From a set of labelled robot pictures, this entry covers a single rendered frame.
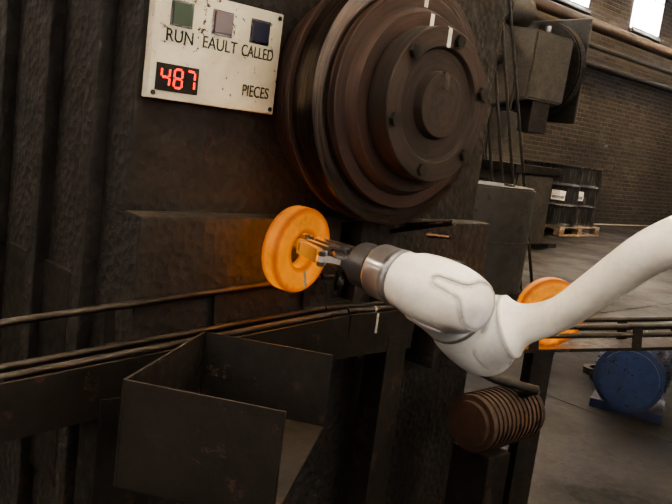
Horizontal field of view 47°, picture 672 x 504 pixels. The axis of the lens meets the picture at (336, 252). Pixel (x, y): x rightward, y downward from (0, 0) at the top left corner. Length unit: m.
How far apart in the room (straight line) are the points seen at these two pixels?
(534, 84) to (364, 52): 8.06
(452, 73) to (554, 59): 8.16
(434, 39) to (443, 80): 0.07
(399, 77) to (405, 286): 0.40
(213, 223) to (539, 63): 8.23
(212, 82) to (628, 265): 0.74
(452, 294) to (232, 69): 0.57
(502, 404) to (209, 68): 0.92
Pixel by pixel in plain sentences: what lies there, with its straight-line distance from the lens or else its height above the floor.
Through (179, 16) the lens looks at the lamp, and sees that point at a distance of 1.34.
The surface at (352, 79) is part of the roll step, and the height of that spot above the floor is 1.14.
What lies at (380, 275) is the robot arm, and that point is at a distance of 1.19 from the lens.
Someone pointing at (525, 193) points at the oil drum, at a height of 0.86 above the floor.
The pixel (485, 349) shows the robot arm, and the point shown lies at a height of 0.74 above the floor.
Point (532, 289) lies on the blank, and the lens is 1.79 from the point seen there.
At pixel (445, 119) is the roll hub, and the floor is 1.09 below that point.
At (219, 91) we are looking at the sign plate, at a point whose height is 1.09.
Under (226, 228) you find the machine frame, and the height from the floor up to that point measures 0.85.
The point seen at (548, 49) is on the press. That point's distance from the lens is 9.54.
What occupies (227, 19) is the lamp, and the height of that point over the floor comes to 1.21.
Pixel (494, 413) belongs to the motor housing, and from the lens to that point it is 1.69.
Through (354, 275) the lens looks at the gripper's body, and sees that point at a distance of 1.24.
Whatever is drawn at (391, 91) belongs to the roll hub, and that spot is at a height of 1.12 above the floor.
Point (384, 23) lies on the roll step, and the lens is 1.42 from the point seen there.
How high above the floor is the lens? 1.04
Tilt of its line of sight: 9 degrees down
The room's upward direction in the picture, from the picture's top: 7 degrees clockwise
